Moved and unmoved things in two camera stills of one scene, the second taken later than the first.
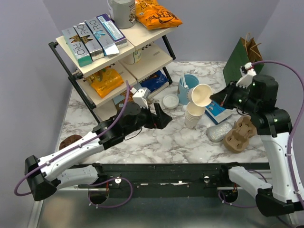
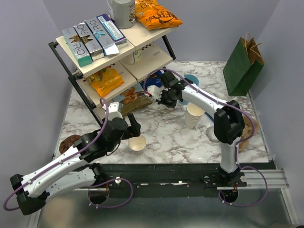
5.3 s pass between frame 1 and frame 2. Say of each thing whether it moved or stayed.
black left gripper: moved
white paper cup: moved
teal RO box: stayed
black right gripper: moved
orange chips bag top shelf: stayed
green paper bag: stayed
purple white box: stayed
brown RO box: stayed
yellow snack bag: stayed
